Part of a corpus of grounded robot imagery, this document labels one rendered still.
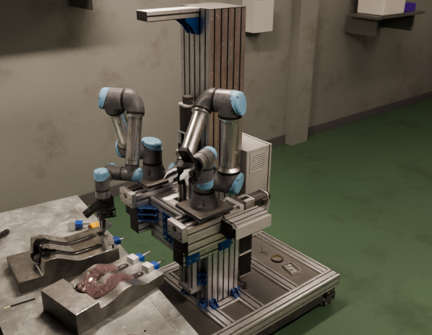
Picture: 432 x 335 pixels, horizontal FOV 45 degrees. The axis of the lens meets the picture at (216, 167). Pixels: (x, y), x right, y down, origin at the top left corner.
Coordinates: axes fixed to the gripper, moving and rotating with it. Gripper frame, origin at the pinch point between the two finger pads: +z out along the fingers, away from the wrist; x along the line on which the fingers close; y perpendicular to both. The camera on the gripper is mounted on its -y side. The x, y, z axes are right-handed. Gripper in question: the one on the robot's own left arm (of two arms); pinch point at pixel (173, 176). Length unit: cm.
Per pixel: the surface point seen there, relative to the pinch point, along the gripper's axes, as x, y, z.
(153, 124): 178, 57, -261
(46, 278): 73, 53, 11
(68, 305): 43, 49, 29
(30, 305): 69, 57, 26
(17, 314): 70, 57, 34
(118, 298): 30, 55, 12
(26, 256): 92, 48, 3
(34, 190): 238, 85, -146
